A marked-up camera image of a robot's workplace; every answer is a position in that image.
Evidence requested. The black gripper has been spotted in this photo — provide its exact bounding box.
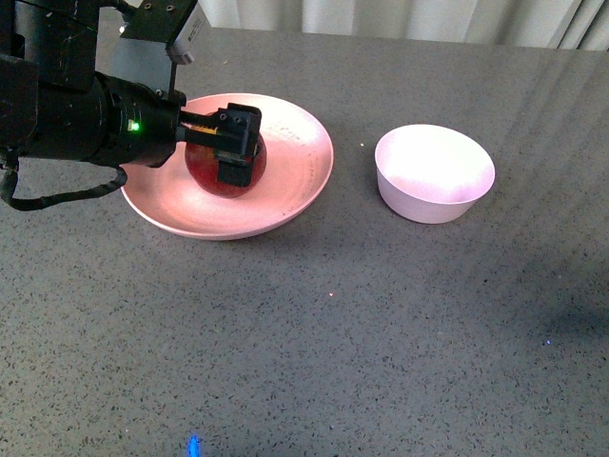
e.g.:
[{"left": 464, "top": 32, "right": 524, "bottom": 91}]
[{"left": 94, "top": 75, "right": 264, "bottom": 188}]

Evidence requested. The red apple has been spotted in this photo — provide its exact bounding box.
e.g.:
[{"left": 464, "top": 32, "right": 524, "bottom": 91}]
[{"left": 181, "top": 104, "right": 267, "bottom": 198}]

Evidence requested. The light pink bowl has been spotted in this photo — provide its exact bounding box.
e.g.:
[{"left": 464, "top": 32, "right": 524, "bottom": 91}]
[{"left": 375, "top": 124, "right": 496, "bottom": 224}]

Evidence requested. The pink plate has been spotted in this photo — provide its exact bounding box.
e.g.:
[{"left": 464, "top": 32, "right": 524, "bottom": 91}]
[{"left": 122, "top": 93, "right": 334, "bottom": 241}]

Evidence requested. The white curtain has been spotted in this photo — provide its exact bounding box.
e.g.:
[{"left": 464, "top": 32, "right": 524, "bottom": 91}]
[{"left": 201, "top": 0, "right": 608, "bottom": 51}]

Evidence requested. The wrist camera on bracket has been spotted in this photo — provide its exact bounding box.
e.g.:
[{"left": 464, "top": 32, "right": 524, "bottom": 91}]
[{"left": 109, "top": 0, "right": 210, "bottom": 99}]

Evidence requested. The black wrapped cable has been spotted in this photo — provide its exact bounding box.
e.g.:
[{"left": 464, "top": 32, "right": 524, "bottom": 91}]
[{"left": 0, "top": 159, "right": 128, "bottom": 212}]

